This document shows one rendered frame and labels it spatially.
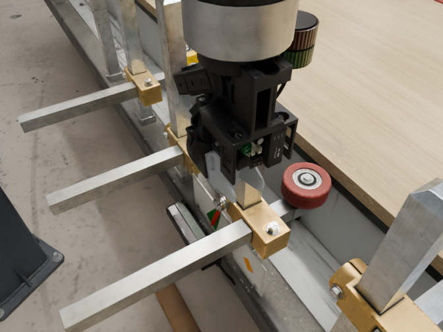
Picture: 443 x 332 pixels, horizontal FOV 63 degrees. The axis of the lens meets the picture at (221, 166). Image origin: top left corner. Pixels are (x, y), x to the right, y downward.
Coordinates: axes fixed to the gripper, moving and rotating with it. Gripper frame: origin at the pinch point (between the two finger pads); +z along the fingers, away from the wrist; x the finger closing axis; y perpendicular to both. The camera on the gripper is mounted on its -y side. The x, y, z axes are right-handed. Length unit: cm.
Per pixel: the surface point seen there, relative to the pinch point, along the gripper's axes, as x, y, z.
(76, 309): -22.4, -1.8, 14.5
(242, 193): 6.1, -4.4, 10.1
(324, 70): 43, -26, 11
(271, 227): 7.3, 2.2, 12.3
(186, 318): -1, -24, 93
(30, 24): 0, -313, 100
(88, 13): 19, -156, 38
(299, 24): 12.2, -3.9, -16.3
